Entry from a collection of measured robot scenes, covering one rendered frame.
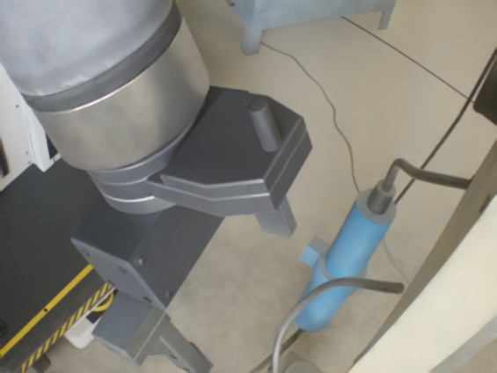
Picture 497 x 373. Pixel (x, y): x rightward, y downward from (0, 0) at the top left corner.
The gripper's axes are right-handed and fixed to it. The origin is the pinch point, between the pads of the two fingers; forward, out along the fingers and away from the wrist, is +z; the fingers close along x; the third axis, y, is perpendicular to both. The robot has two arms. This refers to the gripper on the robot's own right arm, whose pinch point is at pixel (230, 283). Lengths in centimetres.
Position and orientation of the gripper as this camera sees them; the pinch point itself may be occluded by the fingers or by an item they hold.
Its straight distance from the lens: 43.7
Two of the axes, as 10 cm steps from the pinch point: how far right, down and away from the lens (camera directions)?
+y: -8.2, -2.0, 5.3
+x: -4.8, 7.4, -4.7
